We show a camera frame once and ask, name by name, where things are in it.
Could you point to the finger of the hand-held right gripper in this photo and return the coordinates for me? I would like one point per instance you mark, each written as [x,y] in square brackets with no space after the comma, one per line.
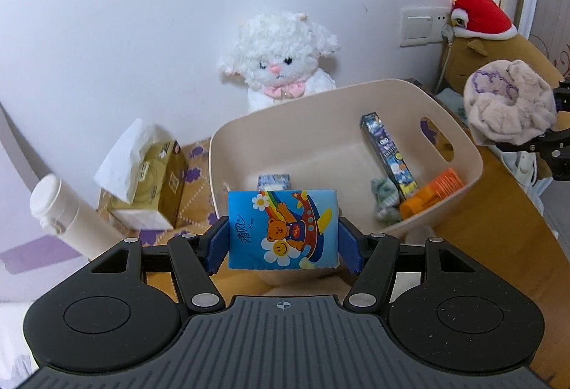
[556,148]
[564,97]

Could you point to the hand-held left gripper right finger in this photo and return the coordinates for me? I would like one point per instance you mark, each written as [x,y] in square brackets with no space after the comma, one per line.
[349,244]

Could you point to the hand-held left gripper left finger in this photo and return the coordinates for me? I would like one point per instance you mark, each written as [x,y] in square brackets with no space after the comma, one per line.
[218,244]

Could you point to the green checked scrunchie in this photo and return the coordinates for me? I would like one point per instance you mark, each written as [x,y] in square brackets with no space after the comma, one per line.
[385,197]

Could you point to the blue cartoon tissue packet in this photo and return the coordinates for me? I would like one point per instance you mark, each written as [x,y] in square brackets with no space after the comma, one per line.
[285,228]

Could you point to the small blue floral pouch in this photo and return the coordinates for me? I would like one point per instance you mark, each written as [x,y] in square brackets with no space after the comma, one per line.
[274,183]

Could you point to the long colourful printed box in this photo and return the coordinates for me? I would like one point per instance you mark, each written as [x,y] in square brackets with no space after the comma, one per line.
[392,157]

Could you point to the orange bottle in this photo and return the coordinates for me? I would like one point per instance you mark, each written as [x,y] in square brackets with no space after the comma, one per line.
[432,193]

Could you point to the beige plastic storage bin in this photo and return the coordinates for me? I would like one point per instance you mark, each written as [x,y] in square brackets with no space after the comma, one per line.
[320,148]

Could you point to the white power adapter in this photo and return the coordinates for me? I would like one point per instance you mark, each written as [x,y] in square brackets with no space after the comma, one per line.
[519,168]

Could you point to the brown capybara plush toy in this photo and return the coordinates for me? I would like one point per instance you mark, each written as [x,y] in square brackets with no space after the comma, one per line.
[490,55]

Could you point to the gold tissue box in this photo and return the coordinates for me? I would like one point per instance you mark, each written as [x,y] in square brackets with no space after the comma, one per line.
[147,188]

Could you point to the wooden desk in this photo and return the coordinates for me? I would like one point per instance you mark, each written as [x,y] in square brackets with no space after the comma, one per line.
[512,228]

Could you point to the light blue cloth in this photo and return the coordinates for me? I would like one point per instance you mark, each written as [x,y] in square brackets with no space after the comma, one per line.
[449,102]

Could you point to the red plush hat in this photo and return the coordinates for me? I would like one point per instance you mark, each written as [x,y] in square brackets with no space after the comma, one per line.
[483,15]

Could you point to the white thermos bottle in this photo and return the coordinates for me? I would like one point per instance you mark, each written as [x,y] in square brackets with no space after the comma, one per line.
[71,215]

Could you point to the white sheep plush toy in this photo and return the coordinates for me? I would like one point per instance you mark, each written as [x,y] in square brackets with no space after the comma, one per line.
[276,55]

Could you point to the white wall switch plate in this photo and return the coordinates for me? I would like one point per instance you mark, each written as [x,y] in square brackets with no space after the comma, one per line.
[421,26]

